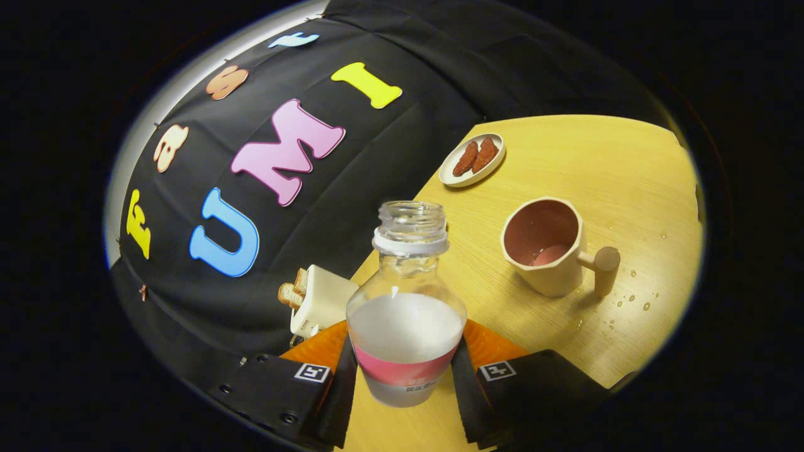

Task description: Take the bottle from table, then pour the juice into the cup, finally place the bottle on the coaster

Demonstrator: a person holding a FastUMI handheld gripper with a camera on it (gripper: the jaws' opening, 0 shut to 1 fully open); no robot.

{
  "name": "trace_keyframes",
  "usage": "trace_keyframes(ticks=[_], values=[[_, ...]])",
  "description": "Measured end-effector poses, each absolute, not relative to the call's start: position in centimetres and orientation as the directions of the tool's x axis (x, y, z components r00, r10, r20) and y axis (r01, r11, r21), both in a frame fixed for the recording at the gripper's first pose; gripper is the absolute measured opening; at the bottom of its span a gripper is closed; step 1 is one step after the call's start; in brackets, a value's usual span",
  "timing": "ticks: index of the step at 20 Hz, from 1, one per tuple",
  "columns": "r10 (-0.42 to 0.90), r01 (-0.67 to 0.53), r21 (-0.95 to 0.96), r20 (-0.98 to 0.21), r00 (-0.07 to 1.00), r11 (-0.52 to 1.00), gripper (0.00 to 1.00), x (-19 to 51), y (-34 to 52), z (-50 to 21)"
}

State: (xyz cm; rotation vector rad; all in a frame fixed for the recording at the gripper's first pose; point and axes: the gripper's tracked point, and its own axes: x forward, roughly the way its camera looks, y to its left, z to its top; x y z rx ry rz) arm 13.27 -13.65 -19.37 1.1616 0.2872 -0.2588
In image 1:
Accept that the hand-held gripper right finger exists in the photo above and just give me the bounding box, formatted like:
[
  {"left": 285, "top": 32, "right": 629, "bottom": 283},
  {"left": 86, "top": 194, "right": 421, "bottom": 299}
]
[{"left": 450, "top": 320, "right": 611, "bottom": 450}]

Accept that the white toaster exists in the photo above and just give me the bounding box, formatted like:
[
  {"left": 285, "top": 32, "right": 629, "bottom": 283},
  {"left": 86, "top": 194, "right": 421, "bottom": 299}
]
[{"left": 290, "top": 264, "right": 360, "bottom": 340}]

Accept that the clear juice bottle pink label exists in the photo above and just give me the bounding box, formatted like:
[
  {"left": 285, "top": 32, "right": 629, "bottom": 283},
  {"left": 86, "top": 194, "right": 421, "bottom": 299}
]
[{"left": 346, "top": 201, "right": 468, "bottom": 409}]

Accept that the white oval plate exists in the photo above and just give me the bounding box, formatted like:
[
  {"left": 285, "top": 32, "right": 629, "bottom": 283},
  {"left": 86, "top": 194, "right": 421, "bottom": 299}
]
[{"left": 438, "top": 132, "right": 506, "bottom": 188}]

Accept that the beige cup with wooden handle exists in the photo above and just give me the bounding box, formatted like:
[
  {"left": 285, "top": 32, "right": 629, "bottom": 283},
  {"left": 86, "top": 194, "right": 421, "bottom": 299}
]
[{"left": 501, "top": 197, "right": 621, "bottom": 298}]

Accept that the wooden table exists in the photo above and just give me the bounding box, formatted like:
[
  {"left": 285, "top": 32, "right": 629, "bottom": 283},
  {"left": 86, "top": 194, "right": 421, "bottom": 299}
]
[{"left": 342, "top": 114, "right": 705, "bottom": 452}]

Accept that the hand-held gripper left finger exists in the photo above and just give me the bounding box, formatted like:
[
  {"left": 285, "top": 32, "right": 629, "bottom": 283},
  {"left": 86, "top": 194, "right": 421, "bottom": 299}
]
[{"left": 188, "top": 321, "right": 359, "bottom": 450}]

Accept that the black backdrop cloth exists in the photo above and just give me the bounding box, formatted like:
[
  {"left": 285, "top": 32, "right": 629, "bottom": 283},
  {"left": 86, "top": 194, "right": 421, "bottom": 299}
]
[{"left": 110, "top": 0, "right": 668, "bottom": 402}]

